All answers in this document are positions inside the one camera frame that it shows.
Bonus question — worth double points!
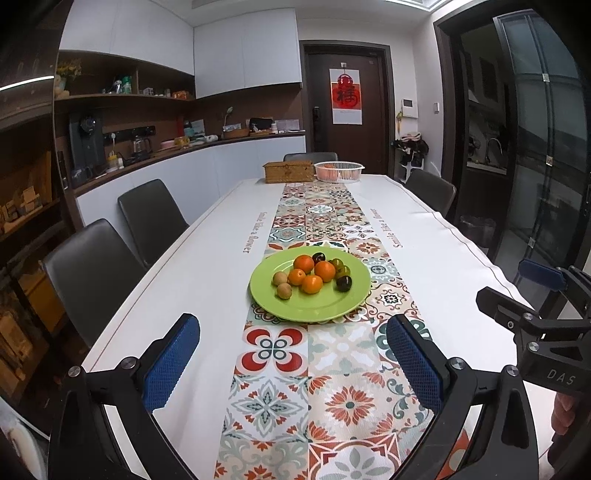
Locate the person's right hand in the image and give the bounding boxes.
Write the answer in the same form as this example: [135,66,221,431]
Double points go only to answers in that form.
[551,392,579,437]

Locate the dark water dispenser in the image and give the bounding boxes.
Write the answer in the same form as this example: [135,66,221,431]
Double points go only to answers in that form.
[69,113,108,178]

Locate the brown woven box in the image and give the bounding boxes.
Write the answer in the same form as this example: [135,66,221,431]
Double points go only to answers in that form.
[263,160,316,184]

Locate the grey trash bin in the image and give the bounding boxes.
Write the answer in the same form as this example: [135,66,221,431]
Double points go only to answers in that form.
[459,215,497,250]

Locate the white counter cabinet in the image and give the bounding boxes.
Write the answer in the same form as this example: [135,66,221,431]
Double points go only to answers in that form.
[74,134,307,227]

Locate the glass sliding door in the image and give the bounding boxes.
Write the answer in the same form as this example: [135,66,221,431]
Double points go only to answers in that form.
[492,9,591,296]

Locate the dark wooden door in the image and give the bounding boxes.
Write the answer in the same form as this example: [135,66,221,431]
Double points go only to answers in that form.
[300,41,393,176]

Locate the dark grey chair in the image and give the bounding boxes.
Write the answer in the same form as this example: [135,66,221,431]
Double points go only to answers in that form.
[44,218,146,349]
[405,170,457,217]
[283,152,339,163]
[117,179,190,268]

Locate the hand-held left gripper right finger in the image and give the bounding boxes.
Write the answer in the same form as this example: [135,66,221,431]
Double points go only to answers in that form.
[385,314,541,480]

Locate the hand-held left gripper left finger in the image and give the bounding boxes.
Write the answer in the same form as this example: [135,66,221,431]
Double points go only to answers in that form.
[48,313,201,480]

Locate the red wall calendar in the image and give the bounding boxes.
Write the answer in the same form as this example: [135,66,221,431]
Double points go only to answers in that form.
[329,68,362,125]

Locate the patterned table runner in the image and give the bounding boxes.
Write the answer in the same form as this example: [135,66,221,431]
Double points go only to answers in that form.
[215,180,476,480]

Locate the shoe rack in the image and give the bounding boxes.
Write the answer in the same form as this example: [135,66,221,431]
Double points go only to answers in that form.
[392,131,429,181]

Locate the white wall cabinets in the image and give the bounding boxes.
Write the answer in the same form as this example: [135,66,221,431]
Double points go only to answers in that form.
[60,8,303,100]

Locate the white plastic basket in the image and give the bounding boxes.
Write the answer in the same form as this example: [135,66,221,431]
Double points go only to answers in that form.
[314,161,365,183]

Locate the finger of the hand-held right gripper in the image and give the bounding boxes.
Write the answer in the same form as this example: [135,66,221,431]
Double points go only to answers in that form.
[475,285,591,346]
[518,258,591,296]

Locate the green plate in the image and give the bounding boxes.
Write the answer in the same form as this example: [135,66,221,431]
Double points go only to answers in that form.
[250,251,371,323]

